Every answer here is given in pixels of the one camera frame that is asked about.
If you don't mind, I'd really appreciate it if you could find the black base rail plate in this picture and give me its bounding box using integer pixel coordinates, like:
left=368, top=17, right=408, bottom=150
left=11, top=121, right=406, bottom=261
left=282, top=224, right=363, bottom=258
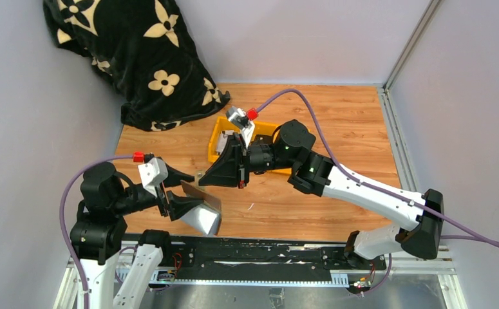
left=161, top=236, right=387, bottom=283

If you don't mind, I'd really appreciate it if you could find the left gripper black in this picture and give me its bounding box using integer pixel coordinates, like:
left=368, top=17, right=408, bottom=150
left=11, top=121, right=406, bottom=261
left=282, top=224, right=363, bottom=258
left=113, top=160, right=204, bottom=217

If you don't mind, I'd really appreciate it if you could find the silver cards pile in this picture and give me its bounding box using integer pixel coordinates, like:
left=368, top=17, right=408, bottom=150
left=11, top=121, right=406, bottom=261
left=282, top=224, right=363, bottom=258
left=215, top=130, right=234, bottom=155

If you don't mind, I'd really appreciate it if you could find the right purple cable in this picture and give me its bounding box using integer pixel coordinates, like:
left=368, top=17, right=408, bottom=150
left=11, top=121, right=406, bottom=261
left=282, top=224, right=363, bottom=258
left=246, top=88, right=499, bottom=252

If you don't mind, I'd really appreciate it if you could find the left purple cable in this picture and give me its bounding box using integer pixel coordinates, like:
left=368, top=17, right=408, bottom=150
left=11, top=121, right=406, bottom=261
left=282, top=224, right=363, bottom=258
left=59, top=151, right=147, bottom=309

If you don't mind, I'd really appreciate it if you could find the brown leather card holder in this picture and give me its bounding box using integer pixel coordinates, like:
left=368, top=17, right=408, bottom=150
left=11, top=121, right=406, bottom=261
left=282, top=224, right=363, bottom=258
left=180, top=180, right=221, bottom=237

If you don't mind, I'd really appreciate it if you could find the yellow bin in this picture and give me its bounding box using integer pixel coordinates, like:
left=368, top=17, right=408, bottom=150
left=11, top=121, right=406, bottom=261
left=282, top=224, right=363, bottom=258
left=207, top=116, right=239, bottom=163
left=250, top=121, right=280, bottom=144

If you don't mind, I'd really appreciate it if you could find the black floral blanket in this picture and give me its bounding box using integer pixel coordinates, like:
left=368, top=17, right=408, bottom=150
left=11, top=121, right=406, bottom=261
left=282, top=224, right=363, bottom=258
left=42, top=0, right=231, bottom=131

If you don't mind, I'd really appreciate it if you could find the aluminium frame post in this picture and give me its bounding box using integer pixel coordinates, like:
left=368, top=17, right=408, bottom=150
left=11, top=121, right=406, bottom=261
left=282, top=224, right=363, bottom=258
left=382, top=0, right=443, bottom=92

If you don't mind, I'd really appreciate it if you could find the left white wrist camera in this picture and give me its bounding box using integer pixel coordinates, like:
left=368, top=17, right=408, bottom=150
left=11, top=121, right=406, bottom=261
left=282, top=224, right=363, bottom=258
left=138, top=158, right=169, bottom=187

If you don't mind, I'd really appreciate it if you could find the yellow bin left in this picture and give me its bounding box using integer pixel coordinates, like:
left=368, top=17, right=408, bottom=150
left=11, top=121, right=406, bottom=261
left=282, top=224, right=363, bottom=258
left=207, top=116, right=239, bottom=163

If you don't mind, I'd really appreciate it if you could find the yellow bin middle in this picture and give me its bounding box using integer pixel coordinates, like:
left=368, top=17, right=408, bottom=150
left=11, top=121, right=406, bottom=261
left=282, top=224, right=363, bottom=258
left=250, top=121, right=280, bottom=144

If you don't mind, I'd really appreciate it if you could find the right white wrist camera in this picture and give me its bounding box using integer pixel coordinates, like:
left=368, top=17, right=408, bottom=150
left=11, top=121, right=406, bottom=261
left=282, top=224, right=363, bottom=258
left=226, top=106, right=256, bottom=149

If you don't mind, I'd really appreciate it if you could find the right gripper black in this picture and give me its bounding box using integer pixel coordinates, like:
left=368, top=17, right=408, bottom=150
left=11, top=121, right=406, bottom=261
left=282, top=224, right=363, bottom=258
left=199, top=133, right=297, bottom=189

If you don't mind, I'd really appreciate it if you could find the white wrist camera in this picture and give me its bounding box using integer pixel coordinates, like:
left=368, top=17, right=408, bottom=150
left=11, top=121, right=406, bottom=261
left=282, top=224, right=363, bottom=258
left=226, top=106, right=256, bottom=149
left=138, top=158, right=169, bottom=187

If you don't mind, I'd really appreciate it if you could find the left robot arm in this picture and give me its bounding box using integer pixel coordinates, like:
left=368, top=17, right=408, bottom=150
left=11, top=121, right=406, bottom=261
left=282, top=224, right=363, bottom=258
left=62, top=154, right=205, bottom=308

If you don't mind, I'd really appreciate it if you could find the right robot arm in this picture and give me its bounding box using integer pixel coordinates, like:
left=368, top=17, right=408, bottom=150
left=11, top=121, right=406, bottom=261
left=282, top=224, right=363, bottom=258
left=198, top=120, right=443, bottom=269

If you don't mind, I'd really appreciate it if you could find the purple cable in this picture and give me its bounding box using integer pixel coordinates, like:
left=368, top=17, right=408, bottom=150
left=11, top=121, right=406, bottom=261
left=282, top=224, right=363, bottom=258
left=246, top=88, right=499, bottom=252
left=59, top=151, right=147, bottom=309

